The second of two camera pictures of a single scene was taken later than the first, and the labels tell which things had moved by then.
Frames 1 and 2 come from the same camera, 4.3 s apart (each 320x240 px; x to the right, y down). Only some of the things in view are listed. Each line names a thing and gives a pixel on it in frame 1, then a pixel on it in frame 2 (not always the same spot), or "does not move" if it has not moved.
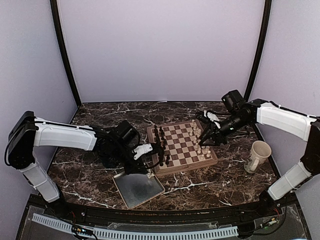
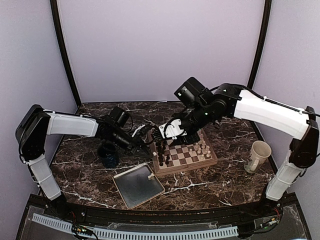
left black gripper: [135, 168] → [134, 150]
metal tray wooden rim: [135, 189] does not move
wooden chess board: [175, 147] does not move
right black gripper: [215, 133] → [194, 139]
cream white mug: [260, 151] does not move
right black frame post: [261, 51] does not move
